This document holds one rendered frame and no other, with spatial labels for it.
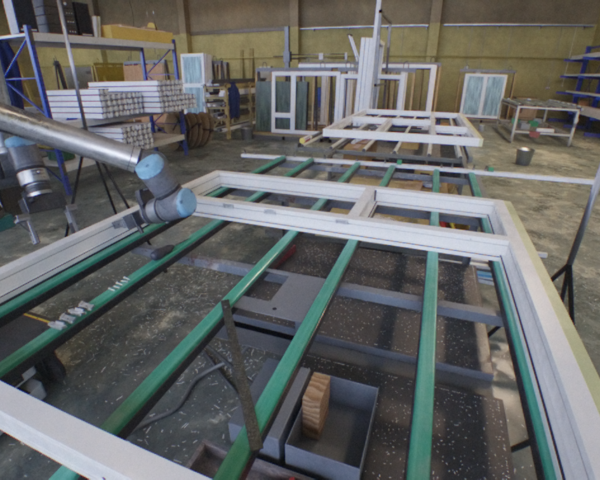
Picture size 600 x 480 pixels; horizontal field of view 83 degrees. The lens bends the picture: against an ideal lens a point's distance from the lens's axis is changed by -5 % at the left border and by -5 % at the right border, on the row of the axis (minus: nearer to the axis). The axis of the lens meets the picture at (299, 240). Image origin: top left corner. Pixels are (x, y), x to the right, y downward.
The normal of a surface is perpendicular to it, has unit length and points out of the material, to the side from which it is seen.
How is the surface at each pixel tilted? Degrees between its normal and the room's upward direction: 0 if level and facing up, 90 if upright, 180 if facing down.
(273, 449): 90
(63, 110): 90
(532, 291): 0
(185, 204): 75
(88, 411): 0
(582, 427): 0
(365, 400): 90
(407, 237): 90
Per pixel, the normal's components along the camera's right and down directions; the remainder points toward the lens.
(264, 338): 0.00, -0.90
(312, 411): -0.35, 0.40
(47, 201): 0.83, -0.19
